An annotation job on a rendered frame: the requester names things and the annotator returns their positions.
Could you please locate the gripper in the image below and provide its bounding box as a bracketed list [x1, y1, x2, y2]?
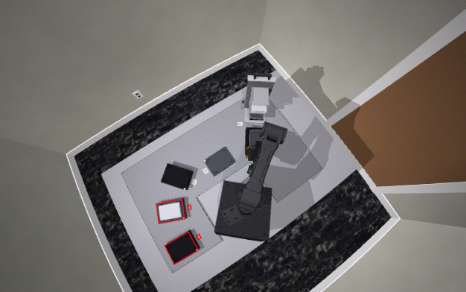
[246, 146, 255, 161]

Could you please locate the dark grey shelf rack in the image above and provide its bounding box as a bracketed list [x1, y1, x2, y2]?
[244, 81, 275, 124]

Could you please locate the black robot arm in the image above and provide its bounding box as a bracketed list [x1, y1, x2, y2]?
[222, 121, 287, 226]

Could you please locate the white microplate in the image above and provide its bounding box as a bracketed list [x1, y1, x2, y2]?
[159, 202, 182, 220]

